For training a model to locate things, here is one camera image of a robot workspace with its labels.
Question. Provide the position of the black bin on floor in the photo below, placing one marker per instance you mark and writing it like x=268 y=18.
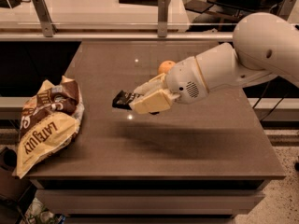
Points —
x=12 y=189

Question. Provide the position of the dark brown table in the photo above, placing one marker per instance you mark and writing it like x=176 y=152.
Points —
x=208 y=158

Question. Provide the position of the middle metal railing bracket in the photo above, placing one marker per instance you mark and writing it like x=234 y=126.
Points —
x=162 y=17

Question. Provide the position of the black device on counter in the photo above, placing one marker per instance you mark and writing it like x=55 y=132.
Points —
x=12 y=3

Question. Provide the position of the right metal railing bracket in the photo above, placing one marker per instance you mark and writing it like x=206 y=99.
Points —
x=285 y=9

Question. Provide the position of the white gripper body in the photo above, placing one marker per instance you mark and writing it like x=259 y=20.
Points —
x=184 y=79

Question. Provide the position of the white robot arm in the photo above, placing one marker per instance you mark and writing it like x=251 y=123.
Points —
x=264 y=47

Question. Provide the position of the metal railing bracket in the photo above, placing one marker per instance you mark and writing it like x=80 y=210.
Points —
x=162 y=17
x=47 y=26
x=285 y=9

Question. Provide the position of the orange fruit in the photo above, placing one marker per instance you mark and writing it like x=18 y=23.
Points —
x=165 y=66

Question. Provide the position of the black rxbar chocolate bar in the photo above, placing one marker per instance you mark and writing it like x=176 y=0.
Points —
x=123 y=99

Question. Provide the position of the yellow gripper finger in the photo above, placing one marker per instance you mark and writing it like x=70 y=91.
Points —
x=156 y=83
x=155 y=101

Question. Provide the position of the left metal railing bracket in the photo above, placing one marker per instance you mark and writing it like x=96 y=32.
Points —
x=47 y=26

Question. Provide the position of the brown yellow chip bag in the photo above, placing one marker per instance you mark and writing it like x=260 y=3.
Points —
x=50 y=120

